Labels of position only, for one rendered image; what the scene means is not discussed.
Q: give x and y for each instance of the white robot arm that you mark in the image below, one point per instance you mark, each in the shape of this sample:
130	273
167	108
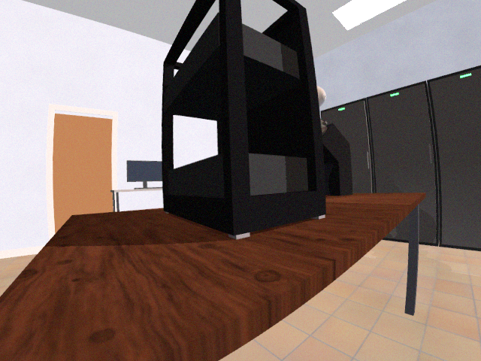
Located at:
322	97

